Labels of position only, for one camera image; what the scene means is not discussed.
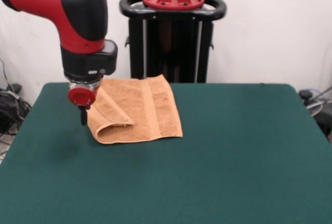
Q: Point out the orange terry towel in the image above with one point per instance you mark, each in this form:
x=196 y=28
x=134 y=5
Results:
x=140 y=110

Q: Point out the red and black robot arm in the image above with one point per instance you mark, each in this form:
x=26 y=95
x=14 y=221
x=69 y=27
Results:
x=64 y=14

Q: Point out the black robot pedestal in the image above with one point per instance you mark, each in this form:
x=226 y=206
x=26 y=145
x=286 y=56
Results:
x=171 y=53

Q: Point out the dark green table cloth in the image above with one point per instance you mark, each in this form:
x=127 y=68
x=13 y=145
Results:
x=207 y=169

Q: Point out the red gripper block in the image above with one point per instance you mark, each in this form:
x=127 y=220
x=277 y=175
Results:
x=81 y=95

